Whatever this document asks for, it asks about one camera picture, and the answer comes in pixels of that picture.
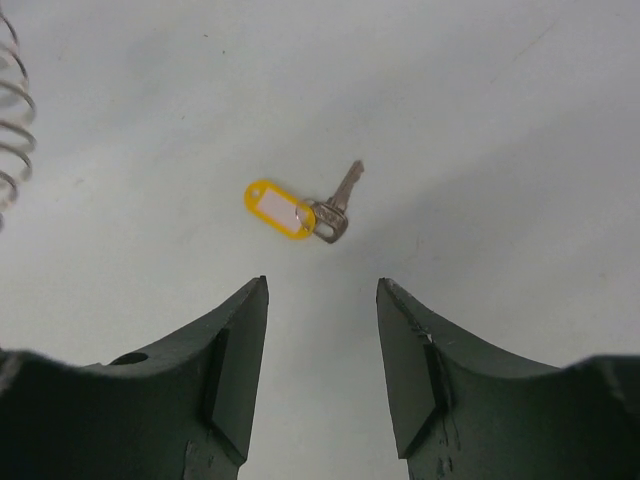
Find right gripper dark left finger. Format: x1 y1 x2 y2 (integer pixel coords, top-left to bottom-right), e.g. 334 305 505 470
1 277 269 479

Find silver key with yellow tag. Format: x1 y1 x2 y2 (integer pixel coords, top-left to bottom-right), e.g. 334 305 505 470
244 160 364 244

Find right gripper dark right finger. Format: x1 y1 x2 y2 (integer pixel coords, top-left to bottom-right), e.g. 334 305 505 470
376 278 639 479

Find steel disc with key rings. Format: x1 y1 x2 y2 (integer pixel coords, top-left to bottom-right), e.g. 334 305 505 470
1 10 37 227

